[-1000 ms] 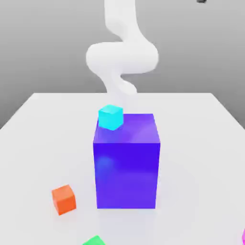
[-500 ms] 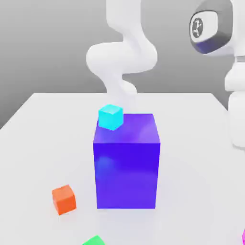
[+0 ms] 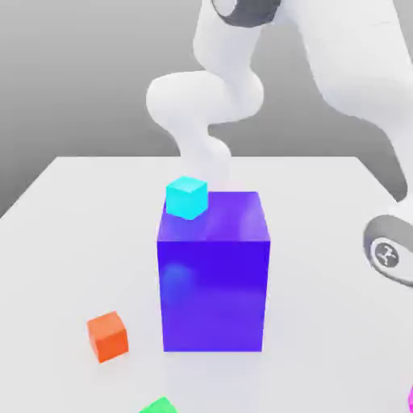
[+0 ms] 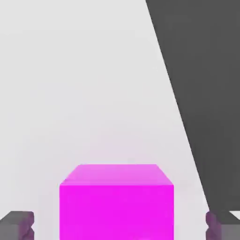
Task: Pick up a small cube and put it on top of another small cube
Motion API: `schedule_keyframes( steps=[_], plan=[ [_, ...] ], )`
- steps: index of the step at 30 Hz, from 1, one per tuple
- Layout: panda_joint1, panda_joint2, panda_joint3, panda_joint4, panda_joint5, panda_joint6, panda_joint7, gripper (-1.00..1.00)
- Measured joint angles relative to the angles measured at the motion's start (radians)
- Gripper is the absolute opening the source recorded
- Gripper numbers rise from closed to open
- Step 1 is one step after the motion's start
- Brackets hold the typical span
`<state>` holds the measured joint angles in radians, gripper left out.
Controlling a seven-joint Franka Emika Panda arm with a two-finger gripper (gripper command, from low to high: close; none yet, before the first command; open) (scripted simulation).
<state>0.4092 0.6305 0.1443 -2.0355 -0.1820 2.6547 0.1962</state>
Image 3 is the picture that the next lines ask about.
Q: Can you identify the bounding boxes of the large purple box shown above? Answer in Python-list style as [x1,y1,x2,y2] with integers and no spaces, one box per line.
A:
[156,190,271,353]

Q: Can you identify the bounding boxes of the small orange cube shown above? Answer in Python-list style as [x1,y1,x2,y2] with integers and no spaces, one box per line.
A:
[86,310,130,365]

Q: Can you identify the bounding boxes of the small green cube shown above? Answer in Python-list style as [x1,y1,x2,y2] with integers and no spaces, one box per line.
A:
[138,396,178,413]

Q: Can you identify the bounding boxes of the small cyan cube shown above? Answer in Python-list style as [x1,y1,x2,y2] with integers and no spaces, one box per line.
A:
[165,176,208,221]

